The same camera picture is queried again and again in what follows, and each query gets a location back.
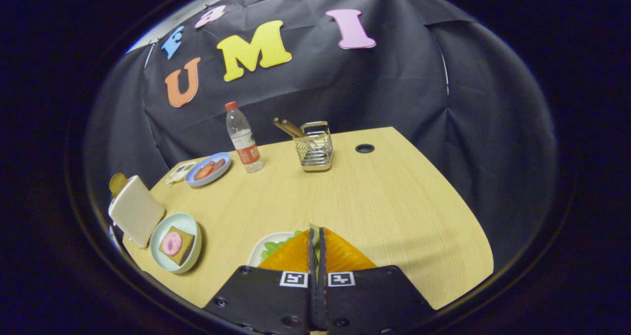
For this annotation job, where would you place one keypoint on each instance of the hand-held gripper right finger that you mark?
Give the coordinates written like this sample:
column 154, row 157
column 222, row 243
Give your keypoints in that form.
column 374, row 295

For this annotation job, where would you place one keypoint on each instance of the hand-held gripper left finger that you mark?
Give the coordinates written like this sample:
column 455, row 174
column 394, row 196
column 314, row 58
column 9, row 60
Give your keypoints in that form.
column 261, row 295

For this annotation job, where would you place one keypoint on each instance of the green lettuce leaf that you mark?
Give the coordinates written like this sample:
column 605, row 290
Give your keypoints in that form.
column 276, row 249

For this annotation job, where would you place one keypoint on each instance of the rounded brown bread slice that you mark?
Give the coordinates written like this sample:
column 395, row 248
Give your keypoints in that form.
column 118, row 183

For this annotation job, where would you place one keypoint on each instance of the white oval plate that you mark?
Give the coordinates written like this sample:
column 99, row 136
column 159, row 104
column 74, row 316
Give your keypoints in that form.
column 256, row 251

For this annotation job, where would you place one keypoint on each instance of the square brown bread slice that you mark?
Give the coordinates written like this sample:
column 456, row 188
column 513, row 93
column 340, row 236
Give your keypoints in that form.
column 185, row 249

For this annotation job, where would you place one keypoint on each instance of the pink ham slice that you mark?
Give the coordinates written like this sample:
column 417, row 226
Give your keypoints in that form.
column 171, row 244

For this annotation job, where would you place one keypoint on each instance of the pale green round plate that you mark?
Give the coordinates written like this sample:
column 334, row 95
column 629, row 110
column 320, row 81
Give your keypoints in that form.
column 188, row 221

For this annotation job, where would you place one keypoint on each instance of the blue round plate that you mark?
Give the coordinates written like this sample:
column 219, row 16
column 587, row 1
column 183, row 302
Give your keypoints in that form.
column 196, row 181

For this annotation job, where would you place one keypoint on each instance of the orange tomato slice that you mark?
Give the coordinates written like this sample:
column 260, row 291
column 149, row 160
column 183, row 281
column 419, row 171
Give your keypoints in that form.
column 203, row 171

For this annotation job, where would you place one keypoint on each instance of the brown meat slice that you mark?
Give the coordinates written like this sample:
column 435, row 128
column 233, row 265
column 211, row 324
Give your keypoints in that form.
column 219, row 164

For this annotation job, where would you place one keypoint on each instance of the white divided condiment tray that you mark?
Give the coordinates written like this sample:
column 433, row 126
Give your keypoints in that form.
column 180, row 170

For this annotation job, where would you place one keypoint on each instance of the white toaster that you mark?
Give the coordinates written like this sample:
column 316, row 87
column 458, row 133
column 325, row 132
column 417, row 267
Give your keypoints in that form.
column 135, row 212

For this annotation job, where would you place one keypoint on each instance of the clear plastic water bottle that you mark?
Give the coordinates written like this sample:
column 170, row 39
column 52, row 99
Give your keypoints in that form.
column 245, row 145

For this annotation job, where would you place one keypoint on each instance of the black backdrop cloth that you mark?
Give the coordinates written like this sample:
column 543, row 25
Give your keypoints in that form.
column 394, row 88

